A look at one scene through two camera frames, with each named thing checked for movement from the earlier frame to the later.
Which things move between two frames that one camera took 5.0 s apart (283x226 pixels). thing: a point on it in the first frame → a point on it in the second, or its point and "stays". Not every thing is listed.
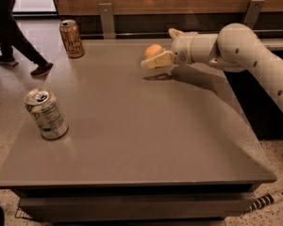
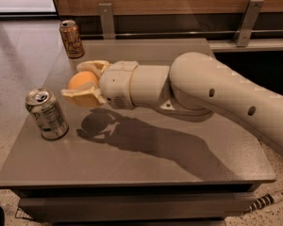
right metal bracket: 253,11 stays
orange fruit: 152,50 → 83,80
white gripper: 181,50 → 117,83
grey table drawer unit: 133,201 stays
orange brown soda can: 72,39 stays
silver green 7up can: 46,113 stays
